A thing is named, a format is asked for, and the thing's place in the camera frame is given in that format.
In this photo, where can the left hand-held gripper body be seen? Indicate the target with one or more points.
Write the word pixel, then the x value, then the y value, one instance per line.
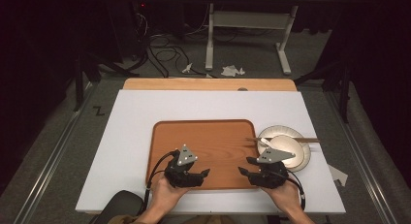
pixel 181 175

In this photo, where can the grey round table grommet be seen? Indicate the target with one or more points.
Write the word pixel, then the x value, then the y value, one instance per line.
pixel 242 89

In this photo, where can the brown wooden tray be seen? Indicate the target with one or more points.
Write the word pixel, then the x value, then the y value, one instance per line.
pixel 219 143

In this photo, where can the large white plate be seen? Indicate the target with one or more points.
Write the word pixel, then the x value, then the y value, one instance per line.
pixel 274 131

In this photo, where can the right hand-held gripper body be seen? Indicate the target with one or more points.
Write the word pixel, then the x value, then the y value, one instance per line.
pixel 271 177

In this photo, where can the person's brown clothing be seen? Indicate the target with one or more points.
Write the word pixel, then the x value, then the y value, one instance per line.
pixel 206 220

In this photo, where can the white table board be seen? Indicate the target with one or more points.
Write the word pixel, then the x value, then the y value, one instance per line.
pixel 129 120

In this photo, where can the large crumpled white paper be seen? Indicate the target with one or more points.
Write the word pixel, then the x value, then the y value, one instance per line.
pixel 230 70

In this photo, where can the metal floor rail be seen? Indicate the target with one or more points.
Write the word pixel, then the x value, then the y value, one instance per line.
pixel 362 159
pixel 51 159

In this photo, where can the small white bowl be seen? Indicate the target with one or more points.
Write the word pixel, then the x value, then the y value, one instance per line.
pixel 289 145

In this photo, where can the brown wooden chopstick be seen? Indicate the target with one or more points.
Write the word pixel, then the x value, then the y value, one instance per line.
pixel 303 139
pixel 307 141

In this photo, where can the black chair armrest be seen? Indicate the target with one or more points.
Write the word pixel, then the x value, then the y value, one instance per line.
pixel 119 204

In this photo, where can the small crumpled white paper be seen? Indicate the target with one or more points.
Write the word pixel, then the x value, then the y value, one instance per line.
pixel 187 68

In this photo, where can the person's right hand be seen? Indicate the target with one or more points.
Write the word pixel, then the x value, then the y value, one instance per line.
pixel 286 196

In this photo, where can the person's left hand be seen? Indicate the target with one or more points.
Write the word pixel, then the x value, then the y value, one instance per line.
pixel 166 195

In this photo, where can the white frame desk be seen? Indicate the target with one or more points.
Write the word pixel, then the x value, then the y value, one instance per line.
pixel 248 19

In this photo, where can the black tripod stand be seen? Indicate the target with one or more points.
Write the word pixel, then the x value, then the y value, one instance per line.
pixel 79 81
pixel 345 88

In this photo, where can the flat white paper scrap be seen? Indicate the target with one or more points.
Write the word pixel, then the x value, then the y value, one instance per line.
pixel 337 175

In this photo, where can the light wooden table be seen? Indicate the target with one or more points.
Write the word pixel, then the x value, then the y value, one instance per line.
pixel 194 84

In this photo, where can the white ceramic spoon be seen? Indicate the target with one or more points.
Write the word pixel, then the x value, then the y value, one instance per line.
pixel 265 141

